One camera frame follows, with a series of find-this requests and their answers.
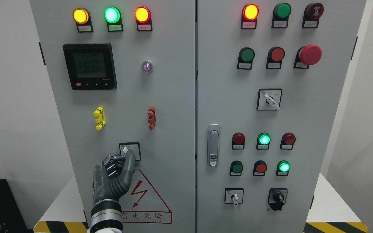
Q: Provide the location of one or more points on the dark red indicator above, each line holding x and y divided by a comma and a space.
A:
238, 141
287, 142

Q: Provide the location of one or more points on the dark grey robotic hand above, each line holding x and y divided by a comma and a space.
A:
112, 178

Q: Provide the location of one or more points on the white rotary selector switch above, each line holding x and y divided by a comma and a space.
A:
134, 146

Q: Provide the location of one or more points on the grey cabinet door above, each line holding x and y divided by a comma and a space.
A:
228, 96
167, 151

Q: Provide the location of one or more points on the small clear purple lamp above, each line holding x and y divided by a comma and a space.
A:
147, 66

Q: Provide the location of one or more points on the grey left cabinet door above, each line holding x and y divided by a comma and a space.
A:
167, 151

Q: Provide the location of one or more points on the dark red buzzer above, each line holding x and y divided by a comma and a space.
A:
312, 14

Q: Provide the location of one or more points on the silver black robot forearm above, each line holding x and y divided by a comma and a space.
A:
106, 217

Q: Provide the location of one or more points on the red terminal connector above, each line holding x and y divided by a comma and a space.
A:
151, 117

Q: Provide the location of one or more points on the white selector switch upper right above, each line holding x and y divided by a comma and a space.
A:
269, 99

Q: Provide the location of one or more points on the yellow indicator light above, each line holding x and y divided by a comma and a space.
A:
83, 20

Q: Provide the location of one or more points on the silver door lock handle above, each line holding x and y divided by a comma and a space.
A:
213, 144

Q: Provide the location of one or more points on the yellow terminal connector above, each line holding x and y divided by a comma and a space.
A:
99, 118

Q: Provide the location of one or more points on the red high voltage warning sticker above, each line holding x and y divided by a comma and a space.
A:
142, 204

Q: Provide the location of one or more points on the green top push button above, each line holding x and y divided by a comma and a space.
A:
281, 15

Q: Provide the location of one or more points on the white platform with hazard stripes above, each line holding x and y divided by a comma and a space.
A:
329, 213

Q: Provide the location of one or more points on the black digital power meter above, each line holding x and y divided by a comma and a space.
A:
90, 66

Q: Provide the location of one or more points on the green small push button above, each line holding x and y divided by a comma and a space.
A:
236, 168

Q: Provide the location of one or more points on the green lit indicator light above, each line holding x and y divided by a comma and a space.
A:
113, 19

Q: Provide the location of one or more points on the red small push button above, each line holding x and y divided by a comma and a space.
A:
260, 168

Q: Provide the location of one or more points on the white selector switch lower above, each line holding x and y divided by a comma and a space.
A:
234, 196

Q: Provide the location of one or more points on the black rotary knob switch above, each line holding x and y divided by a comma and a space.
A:
277, 198

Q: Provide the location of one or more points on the green lit small button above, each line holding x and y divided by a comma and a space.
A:
283, 168

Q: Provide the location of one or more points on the dark red indicator right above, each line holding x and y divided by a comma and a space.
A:
287, 142

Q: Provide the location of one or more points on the red emergency stop button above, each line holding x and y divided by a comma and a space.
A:
307, 56

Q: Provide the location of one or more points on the green lit indicator middle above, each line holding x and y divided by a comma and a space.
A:
263, 141

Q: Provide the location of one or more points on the grey right cabinet door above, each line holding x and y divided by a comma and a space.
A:
228, 96

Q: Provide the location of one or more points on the dark red indicator left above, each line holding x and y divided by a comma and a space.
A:
238, 141

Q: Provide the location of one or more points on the red lit indicator light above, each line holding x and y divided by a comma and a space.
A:
143, 18

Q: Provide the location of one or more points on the red lit top indicator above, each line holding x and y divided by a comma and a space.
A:
249, 16

